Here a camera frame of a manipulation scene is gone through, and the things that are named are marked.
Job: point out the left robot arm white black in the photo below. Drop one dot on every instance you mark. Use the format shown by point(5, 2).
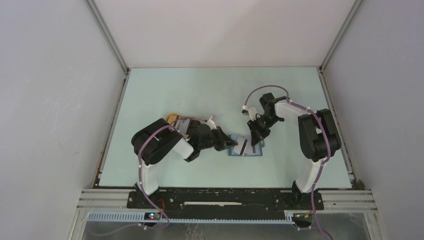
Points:
point(186, 136)

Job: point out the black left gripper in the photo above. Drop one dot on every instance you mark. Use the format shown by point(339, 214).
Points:
point(223, 141)

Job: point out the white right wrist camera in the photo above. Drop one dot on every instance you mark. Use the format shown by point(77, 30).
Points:
point(249, 111)

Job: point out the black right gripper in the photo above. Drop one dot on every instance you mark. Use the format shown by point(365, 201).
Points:
point(257, 134)

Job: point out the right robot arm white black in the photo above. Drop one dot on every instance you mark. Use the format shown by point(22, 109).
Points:
point(318, 136)

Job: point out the beige oval card tray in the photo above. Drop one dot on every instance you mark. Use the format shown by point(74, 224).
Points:
point(172, 116)

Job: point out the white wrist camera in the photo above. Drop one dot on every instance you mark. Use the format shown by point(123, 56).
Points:
point(211, 122)
point(249, 111)

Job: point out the white grey credit card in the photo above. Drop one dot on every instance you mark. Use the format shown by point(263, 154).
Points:
point(240, 148)

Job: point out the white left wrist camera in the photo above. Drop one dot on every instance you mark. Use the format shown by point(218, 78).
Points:
point(211, 122)

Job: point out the aluminium frame rail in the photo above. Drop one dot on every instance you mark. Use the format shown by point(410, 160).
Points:
point(114, 201)

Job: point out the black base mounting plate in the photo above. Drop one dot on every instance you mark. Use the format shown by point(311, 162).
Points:
point(189, 203)

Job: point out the blue card holder wallet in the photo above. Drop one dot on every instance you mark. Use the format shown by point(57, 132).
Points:
point(250, 151)

